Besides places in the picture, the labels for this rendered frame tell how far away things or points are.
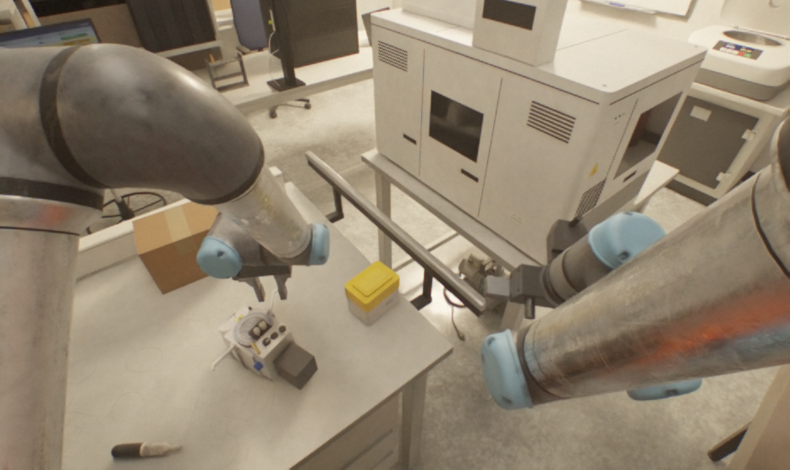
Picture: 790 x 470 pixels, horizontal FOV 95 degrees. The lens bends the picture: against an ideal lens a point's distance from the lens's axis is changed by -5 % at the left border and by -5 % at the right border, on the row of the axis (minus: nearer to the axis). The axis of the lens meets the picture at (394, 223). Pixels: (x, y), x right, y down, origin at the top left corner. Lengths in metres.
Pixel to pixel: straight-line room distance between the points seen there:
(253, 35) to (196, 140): 4.16
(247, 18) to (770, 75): 4.20
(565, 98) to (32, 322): 0.94
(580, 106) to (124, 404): 1.21
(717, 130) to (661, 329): 3.18
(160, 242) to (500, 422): 1.51
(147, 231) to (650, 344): 1.16
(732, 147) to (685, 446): 2.01
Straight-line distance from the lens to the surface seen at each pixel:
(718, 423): 2.34
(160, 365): 1.11
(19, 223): 0.39
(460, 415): 1.90
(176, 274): 1.22
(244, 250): 0.70
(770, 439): 1.45
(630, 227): 0.47
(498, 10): 1.05
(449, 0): 1.38
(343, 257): 1.18
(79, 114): 0.34
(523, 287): 0.59
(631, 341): 0.25
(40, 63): 0.38
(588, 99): 0.94
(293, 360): 0.91
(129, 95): 0.34
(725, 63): 3.33
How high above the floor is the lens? 1.74
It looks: 41 degrees down
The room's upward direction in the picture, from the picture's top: straight up
